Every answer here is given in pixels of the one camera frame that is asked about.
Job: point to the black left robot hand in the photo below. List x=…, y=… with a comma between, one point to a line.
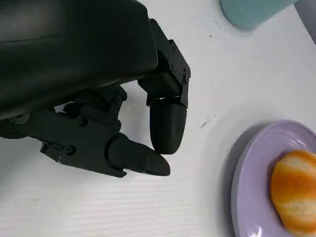
x=74, y=61

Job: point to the lilac plate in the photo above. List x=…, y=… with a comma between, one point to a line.
x=254, y=185

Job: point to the orange white toy bread roll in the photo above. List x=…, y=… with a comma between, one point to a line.
x=293, y=190

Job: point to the pale green mug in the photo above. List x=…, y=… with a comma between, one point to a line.
x=251, y=12

